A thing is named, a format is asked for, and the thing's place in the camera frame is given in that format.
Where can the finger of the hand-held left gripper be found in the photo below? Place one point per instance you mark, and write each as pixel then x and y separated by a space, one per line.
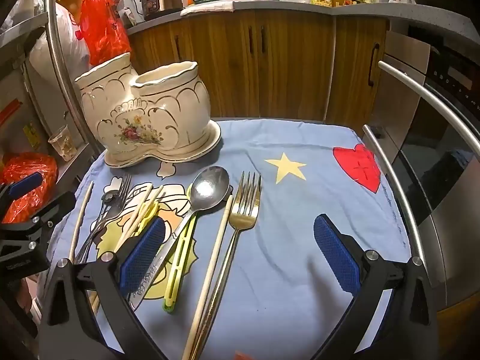
pixel 24 185
pixel 45 215

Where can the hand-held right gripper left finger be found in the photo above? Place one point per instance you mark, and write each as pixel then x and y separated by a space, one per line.
pixel 144 257

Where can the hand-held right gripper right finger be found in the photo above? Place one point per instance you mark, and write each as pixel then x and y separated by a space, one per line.
pixel 335 258

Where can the beige chopstick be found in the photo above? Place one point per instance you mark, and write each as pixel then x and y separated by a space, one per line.
pixel 137 210
pixel 221 240
pixel 80 221
pixel 150 204

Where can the silver fork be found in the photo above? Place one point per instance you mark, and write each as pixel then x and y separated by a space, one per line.
pixel 122 198

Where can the large silver spoon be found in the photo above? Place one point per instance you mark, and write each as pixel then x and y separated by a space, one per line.
pixel 208 189

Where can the gold fork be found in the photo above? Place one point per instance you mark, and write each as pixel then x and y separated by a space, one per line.
pixel 243 213

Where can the cream floral ceramic utensil holder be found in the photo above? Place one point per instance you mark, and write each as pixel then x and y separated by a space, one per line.
pixel 168 112

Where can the red mesh bag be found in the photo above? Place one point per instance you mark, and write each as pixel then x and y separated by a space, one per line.
pixel 37 163

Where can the clear plastic cup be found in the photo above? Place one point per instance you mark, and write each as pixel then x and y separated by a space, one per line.
pixel 62 144

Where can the blue printed cloth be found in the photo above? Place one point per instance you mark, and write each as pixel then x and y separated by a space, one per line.
pixel 285 232

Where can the stainless steel shelf rack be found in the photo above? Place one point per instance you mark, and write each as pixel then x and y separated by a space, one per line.
pixel 37 101

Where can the white plastic bag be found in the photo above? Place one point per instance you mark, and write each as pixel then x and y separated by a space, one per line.
pixel 63 45

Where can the hanging red plastic bag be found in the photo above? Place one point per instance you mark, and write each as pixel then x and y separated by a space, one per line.
pixel 105 26

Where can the black built-in oven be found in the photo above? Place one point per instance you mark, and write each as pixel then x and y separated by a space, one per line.
pixel 450 120

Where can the wooden kitchen cabinet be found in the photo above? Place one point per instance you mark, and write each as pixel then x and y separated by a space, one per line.
pixel 292 63

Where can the rice cooker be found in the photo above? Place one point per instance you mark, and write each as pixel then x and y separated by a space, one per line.
pixel 163 0

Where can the white dish cloth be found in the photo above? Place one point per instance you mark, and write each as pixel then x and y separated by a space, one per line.
pixel 210 6

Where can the grey kitchen countertop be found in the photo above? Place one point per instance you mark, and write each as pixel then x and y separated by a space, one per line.
pixel 285 5

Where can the curved steel rail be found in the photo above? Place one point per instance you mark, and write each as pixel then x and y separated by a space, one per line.
pixel 60 63

